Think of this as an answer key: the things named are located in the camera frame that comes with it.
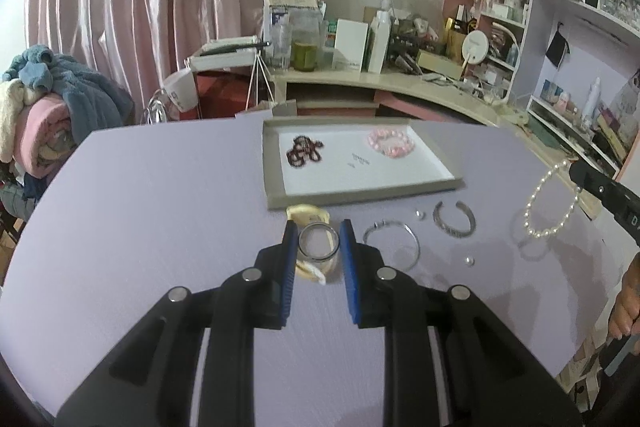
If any blue fleece blanket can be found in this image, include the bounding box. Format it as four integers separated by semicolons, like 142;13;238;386
2;44;134;145

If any pink folded blanket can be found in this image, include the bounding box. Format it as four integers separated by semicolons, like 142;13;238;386
13;94;76;179

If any grey cardboard tray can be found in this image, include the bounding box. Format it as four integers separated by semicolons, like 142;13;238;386
262;117;463;210

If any right hand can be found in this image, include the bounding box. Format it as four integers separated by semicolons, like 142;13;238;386
608;255;640;339

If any dark red bead necklace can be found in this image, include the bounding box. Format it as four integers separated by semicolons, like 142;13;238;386
285;134;326;168

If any black pouch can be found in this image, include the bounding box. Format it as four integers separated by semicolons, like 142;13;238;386
546;22;570;69

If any thin silver bangle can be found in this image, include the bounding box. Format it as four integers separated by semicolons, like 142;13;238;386
362;220;421;272

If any white pearl bracelet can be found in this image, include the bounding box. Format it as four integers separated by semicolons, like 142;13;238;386
522;158;584;240

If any tall white carton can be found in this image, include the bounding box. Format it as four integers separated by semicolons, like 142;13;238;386
368;18;378;75

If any black makeup organizer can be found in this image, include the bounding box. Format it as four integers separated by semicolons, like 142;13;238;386
387;18;445;75

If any green glass candle jar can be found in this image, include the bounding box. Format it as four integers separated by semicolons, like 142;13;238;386
291;41;318;72

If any white desk lamp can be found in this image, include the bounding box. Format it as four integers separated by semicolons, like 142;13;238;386
491;20;524;118

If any silver ring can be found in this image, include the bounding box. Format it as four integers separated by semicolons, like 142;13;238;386
297;221;343;263

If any white paper shopping bag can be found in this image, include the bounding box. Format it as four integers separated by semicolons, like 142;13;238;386
234;51;298;120

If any pink bead bracelet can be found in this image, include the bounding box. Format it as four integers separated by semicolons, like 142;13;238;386
365;128;419;160

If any white rectangular box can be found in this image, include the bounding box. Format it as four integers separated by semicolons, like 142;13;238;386
332;18;369;72

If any clear plastic storage box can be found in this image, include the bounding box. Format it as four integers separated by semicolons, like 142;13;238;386
262;0;323;70

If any white folding stand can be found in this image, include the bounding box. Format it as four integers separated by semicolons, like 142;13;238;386
185;33;274;118

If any pink white shelf unit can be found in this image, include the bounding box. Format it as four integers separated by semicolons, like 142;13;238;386
442;0;639;178

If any white lotion bottle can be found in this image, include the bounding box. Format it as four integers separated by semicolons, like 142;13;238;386
375;11;393;74

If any wide silver cuff bracelet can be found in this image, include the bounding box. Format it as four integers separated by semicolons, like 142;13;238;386
432;199;476;239

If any round white vanity mirror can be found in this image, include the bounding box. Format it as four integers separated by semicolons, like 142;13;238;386
460;29;489;78

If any green paper fan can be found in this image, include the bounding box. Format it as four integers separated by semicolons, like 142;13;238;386
501;105;529;131

